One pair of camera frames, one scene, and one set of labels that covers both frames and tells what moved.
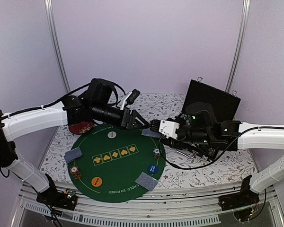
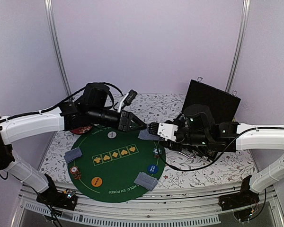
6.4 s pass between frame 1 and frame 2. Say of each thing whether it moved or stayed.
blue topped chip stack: stayed
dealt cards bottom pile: stayed
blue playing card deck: moved
